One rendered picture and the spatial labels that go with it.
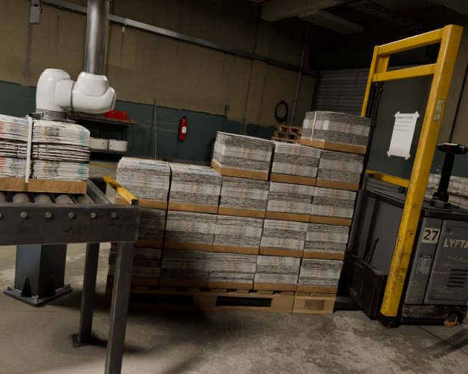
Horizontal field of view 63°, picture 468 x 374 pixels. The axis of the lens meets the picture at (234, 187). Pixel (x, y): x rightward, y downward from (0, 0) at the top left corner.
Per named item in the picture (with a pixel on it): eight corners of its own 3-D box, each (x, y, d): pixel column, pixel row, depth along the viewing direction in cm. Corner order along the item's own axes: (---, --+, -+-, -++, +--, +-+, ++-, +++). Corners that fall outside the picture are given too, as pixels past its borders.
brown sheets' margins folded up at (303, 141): (276, 268, 278) (299, 136, 262) (313, 270, 285) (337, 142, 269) (296, 292, 241) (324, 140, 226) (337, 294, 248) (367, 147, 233)
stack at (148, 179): (108, 279, 252) (121, 155, 239) (273, 286, 280) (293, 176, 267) (102, 308, 215) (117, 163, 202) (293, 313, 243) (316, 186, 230)
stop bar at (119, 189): (110, 180, 170) (111, 176, 169) (139, 204, 134) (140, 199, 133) (102, 179, 168) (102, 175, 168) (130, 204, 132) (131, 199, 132)
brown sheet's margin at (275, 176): (252, 171, 259) (253, 165, 258) (291, 175, 267) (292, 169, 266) (270, 180, 223) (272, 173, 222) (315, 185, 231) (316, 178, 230)
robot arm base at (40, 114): (17, 116, 198) (18, 106, 197) (52, 119, 218) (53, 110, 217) (43, 121, 191) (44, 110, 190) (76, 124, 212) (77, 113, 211)
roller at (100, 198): (91, 189, 169) (91, 178, 168) (117, 219, 130) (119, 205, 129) (79, 188, 167) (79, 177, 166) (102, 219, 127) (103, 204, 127)
